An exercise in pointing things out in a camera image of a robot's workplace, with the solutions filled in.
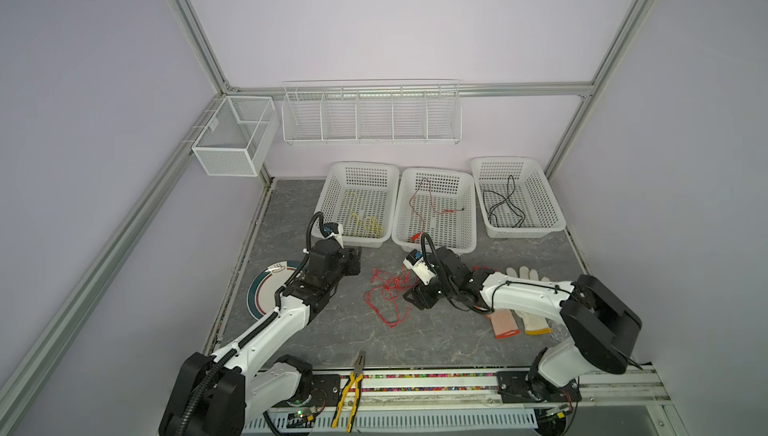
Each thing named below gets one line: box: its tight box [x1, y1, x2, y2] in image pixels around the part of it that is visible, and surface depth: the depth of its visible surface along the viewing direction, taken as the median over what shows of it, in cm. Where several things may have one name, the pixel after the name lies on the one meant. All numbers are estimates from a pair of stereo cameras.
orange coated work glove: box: [486, 309, 521, 339], surface depth 84 cm
